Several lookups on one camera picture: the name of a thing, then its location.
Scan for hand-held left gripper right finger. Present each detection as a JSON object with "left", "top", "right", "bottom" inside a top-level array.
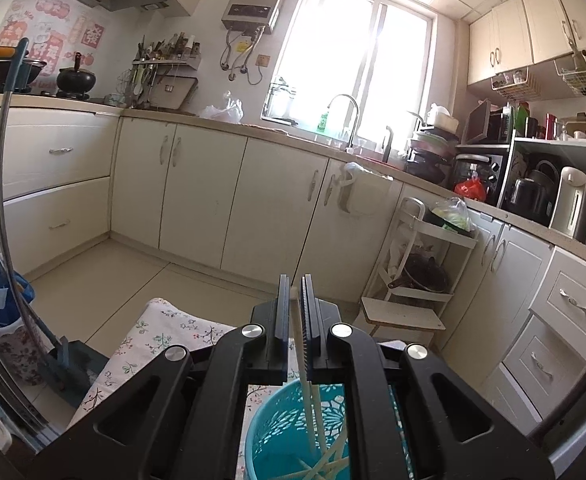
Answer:
[{"left": 300, "top": 274, "right": 556, "bottom": 480}]

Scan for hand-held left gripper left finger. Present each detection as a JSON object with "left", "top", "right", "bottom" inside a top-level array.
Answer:
[{"left": 28, "top": 274, "right": 291, "bottom": 480}]

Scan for single bamboo chopstick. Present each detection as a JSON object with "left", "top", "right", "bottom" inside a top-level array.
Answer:
[{"left": 290, "top": 287, "right": 324, "bottom": 468}]

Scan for teal perforated plastic basket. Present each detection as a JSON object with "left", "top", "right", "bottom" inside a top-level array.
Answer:
[{"left": 243, "top": 379, "right": 416, "bottom": 480}]

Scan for white kitchen trolley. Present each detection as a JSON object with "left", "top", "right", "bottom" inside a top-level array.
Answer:
[{"left": 355, "top": 197, "right": 479, "bottom": 339}]

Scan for floral tablecloth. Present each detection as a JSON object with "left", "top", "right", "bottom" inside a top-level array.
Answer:
[{"left": 68, "top": 297, "right": 294, "bottom": 480}]

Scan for dark pan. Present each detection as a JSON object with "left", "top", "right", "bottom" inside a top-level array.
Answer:
[{"left": 400, "top": 252, "right": 449, "bottom": 293}]

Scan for white door hook bag holder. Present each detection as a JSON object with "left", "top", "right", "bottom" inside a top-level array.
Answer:
[{"left": 338, "top": 162, "right": 362, "bottom": 212}]

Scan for cream base kitchen cabinets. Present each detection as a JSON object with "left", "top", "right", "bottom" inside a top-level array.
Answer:
[{"left": 0, "top": 105, "right": 586, "bottom": 451}]

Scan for clear bag of vegetables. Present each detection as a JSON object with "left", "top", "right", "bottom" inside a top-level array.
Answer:
[{"left": 425, "top": 197, "right": 474, "bottom": 233}]

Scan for dish rack with bowls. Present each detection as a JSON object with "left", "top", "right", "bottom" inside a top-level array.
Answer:
[{"left": 405, "top": 127, "right": 461, "bottom": 183}]

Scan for red plastic bag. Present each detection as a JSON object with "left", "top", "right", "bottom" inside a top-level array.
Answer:
[{"left": 454, "top": 172, "right": 488, "bottom": 202}]

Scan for chrome kitchen faucet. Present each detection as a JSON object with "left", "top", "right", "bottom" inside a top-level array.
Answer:
[{"left": 325, "top": 94, "right": 362, "bottom": 149}]

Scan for white plastic bag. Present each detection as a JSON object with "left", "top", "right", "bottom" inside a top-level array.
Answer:
[{"left": 202, "top": 91, "right": 244, "bottom": 123}]

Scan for black toaster oven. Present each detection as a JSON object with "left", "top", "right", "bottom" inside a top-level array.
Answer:
[{"left": 450, "top": 152, "right": 506, "bottom": 202}]

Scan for white lidded container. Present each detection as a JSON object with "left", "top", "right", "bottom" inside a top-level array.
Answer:
[{"left": 425, "top": 103, "right": 460, "bottom": 133}]

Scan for wooden cutting board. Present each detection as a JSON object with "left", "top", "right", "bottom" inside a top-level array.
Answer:
[{"left": 148, "top": 75, "right": 199, "bottom": 111}]

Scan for black kettle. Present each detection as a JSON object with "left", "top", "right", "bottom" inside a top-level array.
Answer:
[{"left": 503, "top": 160, "right": 561, "bottom": 223}]

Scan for kitchen window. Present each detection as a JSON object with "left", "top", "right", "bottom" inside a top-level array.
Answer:
[{"left": 260, "top": 0, "right": 434, "bottom": 153}]

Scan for black microwave oven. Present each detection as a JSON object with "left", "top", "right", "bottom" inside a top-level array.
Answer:
[{"left": 463, "top": 100, "right": 514, "bottom": 146}]

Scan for white electric kettle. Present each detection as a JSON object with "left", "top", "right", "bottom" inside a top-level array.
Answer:
[{"left": 548, "top": 166, "right": 586, "bottom": 243}]

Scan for white countertop shelf rack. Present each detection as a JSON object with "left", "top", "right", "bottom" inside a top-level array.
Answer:
[{"left": 498, "top": 132, "right": 586, "bottom": 249}]

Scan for silver gas water heater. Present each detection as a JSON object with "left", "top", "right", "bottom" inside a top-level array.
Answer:
[{"left": 221, "top": 0, "right": 292, "bottom": 36}]

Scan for black cooking pot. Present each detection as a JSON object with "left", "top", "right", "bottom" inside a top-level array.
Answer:
[{"left": 55, "top": 52, "right": 94, "bottom": 100}]

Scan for black wok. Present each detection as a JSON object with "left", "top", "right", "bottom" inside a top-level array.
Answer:
[{"left": 0, "top": 57, "right": 48, "bottom": 93}]

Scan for teal long-handled dustpan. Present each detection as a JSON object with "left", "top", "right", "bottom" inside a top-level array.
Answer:
[{"left": 0, "top": 37, "right": 111, "bottom": 408}]

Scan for grey broom handle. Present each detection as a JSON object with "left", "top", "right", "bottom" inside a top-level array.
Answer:
[{"left": 0, "top": 197, "right": 58, "bottom": 361}]

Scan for wall utensil rack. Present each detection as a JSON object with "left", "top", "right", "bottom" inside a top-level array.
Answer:
[{"left": 118, "top": 32, "right": 204, "bottom": 108}]

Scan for grey sliding door frame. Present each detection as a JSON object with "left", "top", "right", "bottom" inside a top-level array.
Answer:
[{"left": 0, "top": 200, "right": 58, "bottom": 453}]

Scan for white wire hanging basket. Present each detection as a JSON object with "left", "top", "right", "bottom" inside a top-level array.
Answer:
[
  {"left": 492, "top": 67, "right": 531, "bottom": 101},
  {"left": 554, "top": 50, "right": 586, "bottom": 97}
]

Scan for cream wall cabinets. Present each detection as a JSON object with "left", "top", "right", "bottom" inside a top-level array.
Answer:
[{"left": 467, "top": 0, "right": 586, "bottom": 86}]

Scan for red wall stickers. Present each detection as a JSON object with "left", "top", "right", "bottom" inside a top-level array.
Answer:
[{"left": 0, "top": 0, "right": 106, "bottom": 88}]

